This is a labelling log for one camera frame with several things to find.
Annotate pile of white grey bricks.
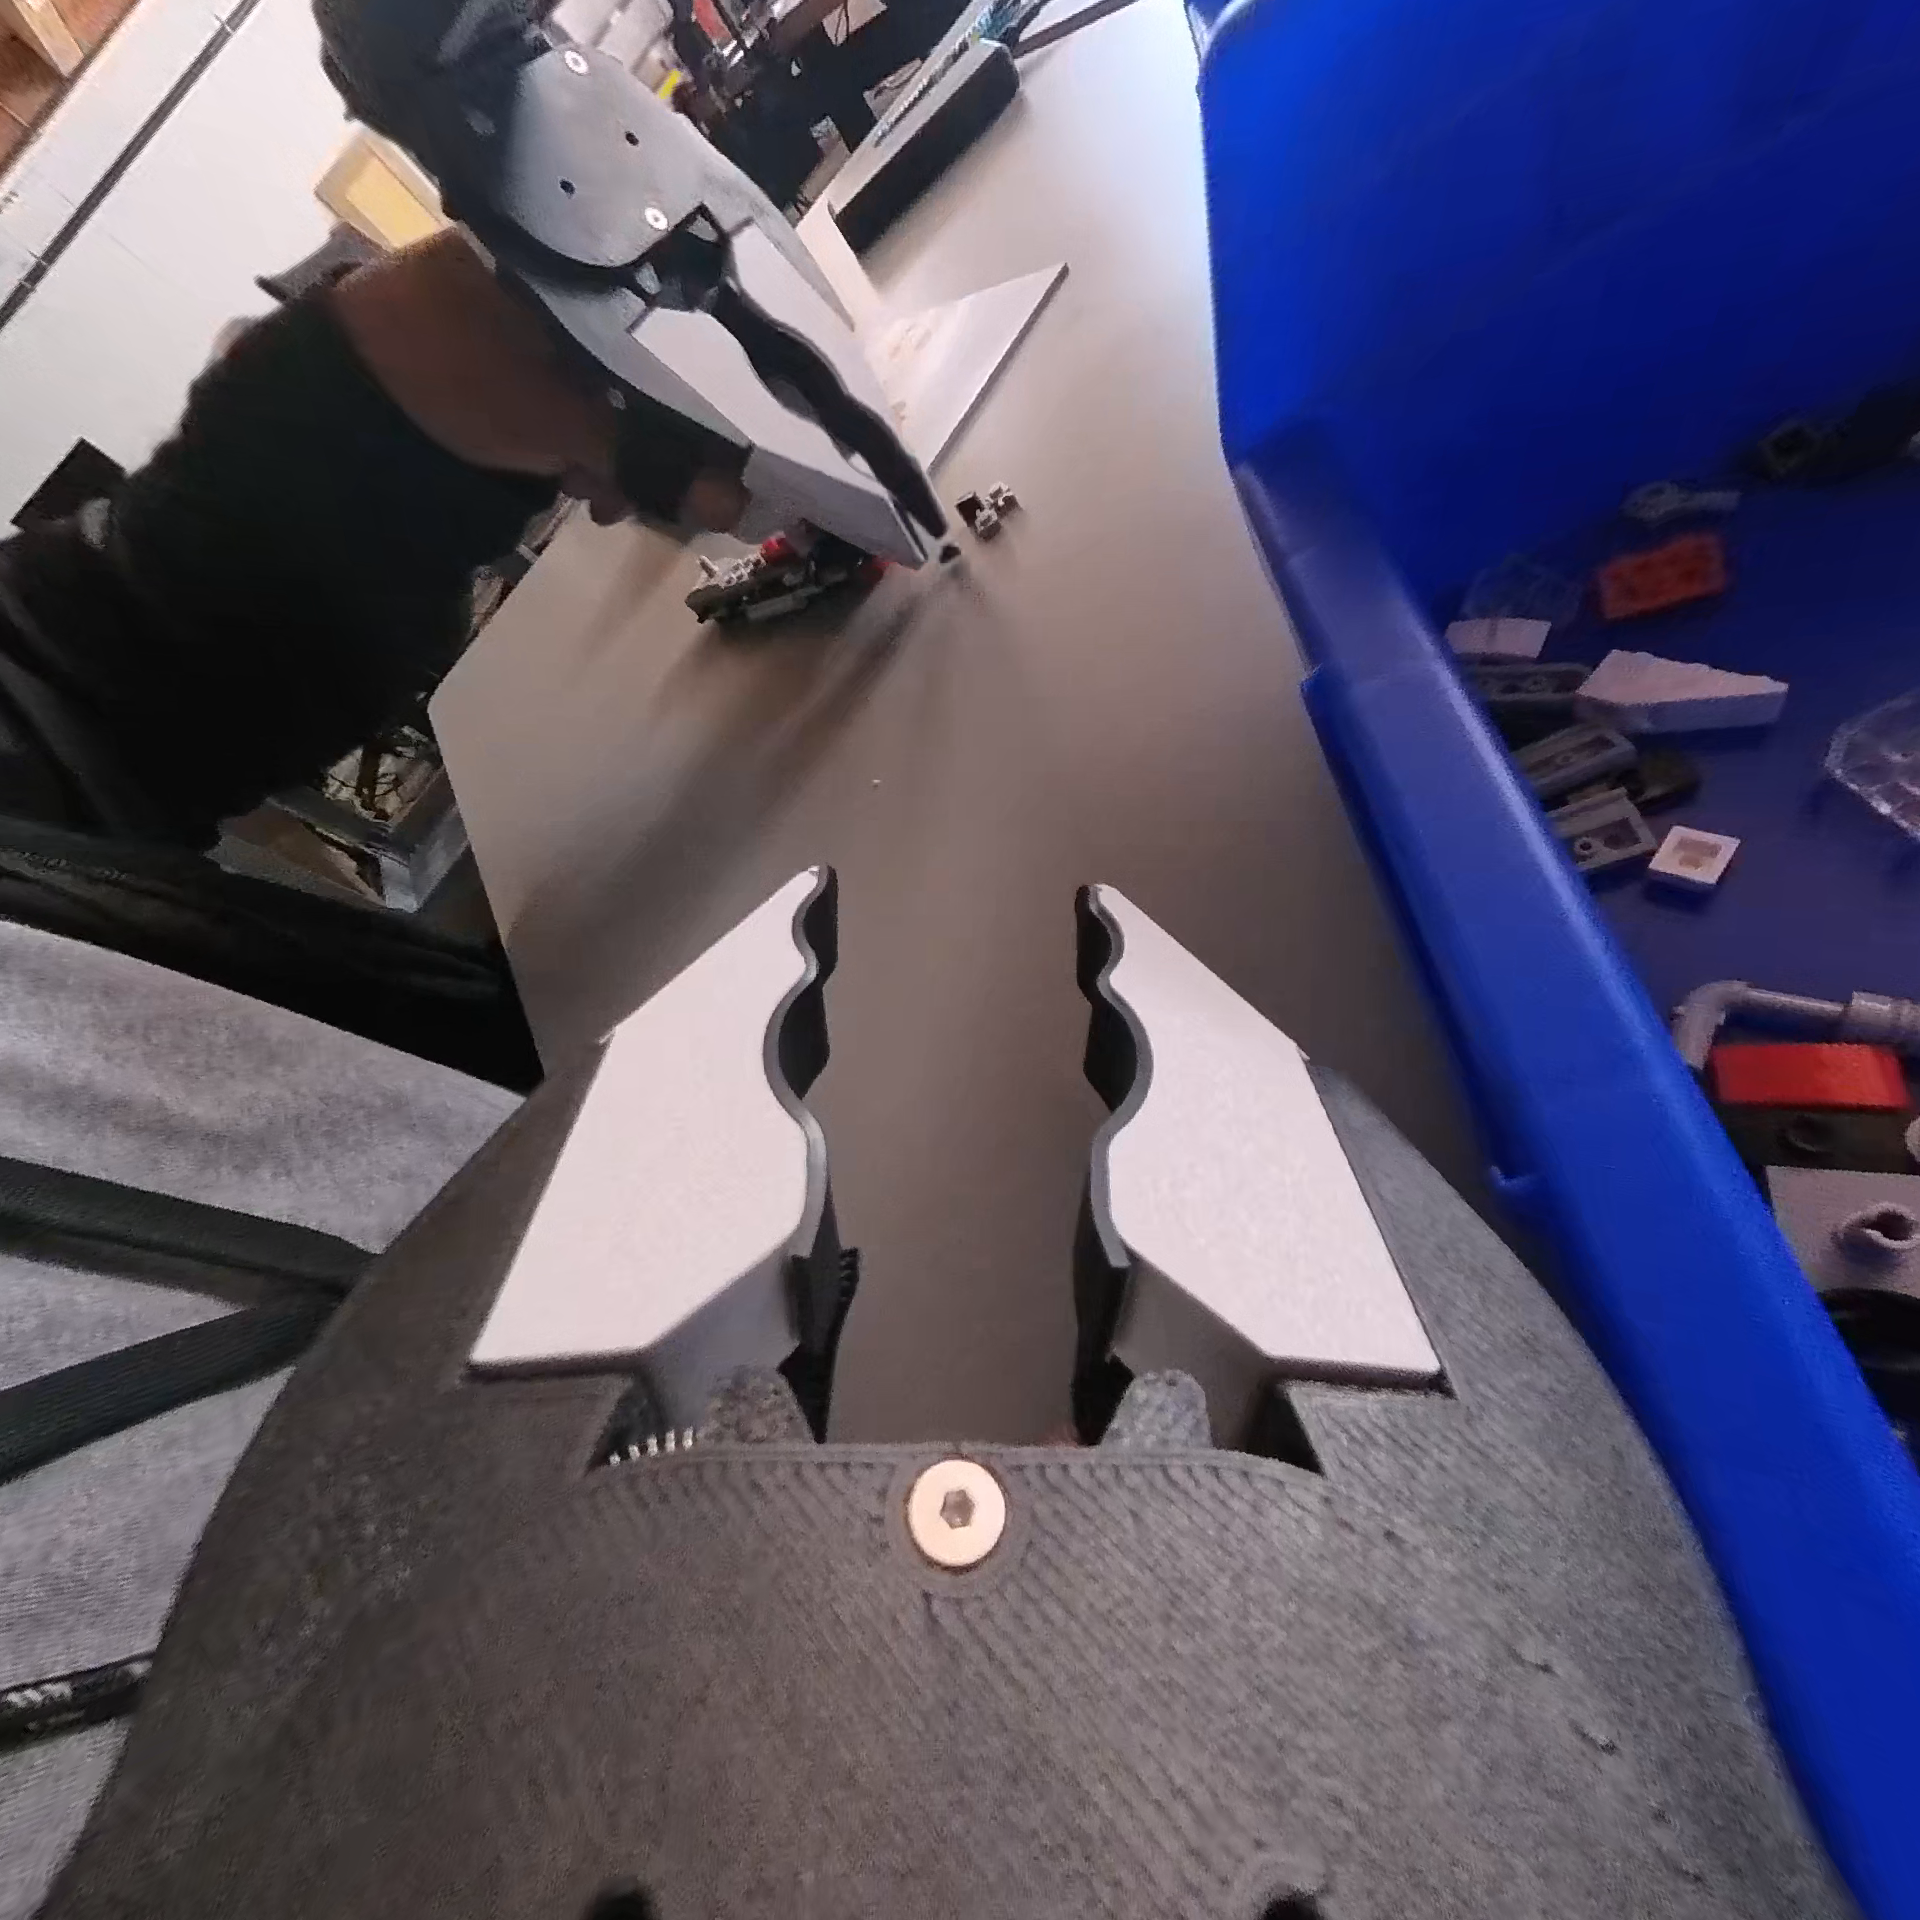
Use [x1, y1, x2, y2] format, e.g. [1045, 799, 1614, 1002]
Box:
[1446, 404, 1920, 1322]

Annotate instruction booklet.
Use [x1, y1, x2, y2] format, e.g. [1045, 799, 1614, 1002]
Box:
[795, 201, 1069, 471]

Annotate grey sweatshirt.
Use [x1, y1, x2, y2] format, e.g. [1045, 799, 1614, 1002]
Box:
[0, 915, 528, 1920]

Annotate black box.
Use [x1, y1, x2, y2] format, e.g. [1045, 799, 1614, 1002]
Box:
[830, 37, 1023, 255]

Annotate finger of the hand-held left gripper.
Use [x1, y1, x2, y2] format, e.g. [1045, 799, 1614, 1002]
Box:
[718, 165, 950, 543]
[608, 305, 932, 572]

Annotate blue plastic bin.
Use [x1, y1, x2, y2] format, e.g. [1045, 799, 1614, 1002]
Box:
[1184, 0, 1920, 1920]

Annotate person's left hand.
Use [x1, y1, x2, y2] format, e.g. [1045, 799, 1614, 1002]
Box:
[333, 232, 639, 531]

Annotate yellowish box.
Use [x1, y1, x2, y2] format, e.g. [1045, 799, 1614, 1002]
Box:
[311, 128, 454, 255]

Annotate partly built brick vehicle model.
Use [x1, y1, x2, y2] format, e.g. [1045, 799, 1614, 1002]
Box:
[688, 517, 903, 628]

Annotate black harness strap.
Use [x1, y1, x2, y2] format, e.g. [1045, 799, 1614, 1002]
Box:
[0, 1154, 376, 1483]

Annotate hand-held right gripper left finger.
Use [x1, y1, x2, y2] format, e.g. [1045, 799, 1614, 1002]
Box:
[466, 864, 866, 1445]

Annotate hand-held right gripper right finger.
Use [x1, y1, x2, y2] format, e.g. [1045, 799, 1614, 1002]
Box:
[1068, 882, 1448, 1455]

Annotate black speckled cord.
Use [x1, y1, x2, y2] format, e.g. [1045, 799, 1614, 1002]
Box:
[0, 1655, 156, 1745]

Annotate person's left forearm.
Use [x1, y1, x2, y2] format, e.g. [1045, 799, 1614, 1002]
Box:
[0, 285, 579, 849]

